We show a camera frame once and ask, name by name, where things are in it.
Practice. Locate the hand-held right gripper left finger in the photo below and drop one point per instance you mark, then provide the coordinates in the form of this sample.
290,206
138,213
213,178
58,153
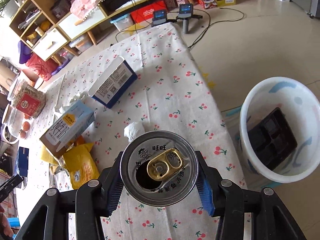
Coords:
113,187

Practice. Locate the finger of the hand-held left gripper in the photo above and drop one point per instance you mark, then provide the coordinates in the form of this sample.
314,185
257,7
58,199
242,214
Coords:
12,183

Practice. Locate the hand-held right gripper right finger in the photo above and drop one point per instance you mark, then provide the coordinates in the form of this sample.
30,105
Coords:
206,192

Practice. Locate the silver drink can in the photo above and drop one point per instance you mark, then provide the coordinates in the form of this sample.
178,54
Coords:
140,160

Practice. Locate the yellow snack bag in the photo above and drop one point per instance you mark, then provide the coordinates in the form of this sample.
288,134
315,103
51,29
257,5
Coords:
80,165

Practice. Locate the white plastic waste bin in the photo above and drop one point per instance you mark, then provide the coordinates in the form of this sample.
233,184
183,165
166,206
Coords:
275,87

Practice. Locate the person's left hand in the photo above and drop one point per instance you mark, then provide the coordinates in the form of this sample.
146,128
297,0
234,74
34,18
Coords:
4,220

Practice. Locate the blue flat packet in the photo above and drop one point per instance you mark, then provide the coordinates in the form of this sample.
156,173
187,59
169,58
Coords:
22,160

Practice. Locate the small orange fruit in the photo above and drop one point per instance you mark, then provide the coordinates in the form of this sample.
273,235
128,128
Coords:
27,116
22,134
25,125

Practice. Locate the clear glass jar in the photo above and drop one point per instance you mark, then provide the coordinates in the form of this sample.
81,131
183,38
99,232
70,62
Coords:
12,127

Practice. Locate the orange carrot toy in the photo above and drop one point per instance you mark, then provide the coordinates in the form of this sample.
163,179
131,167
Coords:
79,141

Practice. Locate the light blue milk carton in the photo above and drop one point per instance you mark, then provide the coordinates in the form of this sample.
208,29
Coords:
67,127

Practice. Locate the black plastic food tray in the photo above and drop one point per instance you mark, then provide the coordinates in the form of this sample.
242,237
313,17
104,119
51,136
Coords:
270,140

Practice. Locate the glass jar with red label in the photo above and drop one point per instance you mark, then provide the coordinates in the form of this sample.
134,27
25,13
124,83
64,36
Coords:
27,102

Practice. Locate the cherry print tablecloth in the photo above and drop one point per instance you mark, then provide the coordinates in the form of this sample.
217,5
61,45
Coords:
162,92

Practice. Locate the blue and white carton box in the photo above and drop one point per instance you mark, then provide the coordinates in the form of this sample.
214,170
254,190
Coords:
117,80

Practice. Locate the red shopping bag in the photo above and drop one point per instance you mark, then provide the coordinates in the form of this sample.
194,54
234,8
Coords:
41,66

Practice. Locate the purple cloth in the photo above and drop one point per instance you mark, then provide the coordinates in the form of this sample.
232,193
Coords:
24,53

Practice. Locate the wooden shelf unit white drawers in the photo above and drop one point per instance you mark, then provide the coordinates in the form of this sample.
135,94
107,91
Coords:
47,40

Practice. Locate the clear storage box blue lid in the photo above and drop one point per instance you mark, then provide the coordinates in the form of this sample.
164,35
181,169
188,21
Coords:
122,22

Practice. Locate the long wooden media cabinet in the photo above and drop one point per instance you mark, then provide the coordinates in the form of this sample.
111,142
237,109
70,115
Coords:
82,25

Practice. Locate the grey handheld device blue screen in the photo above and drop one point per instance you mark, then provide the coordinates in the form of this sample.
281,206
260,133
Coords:
159,17
185,11

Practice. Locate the red cardboard box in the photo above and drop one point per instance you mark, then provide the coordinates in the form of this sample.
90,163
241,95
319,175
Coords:
147,12

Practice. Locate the pink floral cloth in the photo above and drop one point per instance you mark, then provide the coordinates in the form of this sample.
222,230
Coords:
87,2

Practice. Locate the pink patterned small box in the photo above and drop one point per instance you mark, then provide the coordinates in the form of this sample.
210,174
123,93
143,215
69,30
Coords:
175,2

